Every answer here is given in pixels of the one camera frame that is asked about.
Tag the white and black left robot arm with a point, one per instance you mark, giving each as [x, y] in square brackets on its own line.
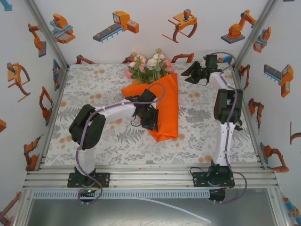
[87, 127]

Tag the thin white plastic tube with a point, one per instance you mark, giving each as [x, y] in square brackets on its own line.
[208, 221]

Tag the black ribbon with gold print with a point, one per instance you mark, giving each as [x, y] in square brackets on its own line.
[239, 127]

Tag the aluminium side rail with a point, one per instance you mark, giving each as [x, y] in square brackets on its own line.
[256, 141]
[55, 108]

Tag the aluminium corner post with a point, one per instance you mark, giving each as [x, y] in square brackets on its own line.
[254, 30]
[44, 30]

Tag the small black controller board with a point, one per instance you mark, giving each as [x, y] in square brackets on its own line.
[217, 194]
[88, 191]

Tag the cream fake flower stem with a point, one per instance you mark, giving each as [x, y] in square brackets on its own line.
[140, 58]
[152, 62]

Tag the orange wrapping paper sheet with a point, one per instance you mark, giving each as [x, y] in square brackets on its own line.
[167, 106]

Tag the aluminium frame rail with slots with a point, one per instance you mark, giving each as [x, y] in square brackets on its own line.
[150, 181]

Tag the grey floral tablecloth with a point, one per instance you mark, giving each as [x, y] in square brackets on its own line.
[200, 117]

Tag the grey metal base panel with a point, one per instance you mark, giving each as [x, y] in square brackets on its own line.
[94, 214]

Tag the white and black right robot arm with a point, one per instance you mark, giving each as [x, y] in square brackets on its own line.
[227, 106]

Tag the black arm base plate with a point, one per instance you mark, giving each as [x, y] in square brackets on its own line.
[103, 180]
[200, 180]

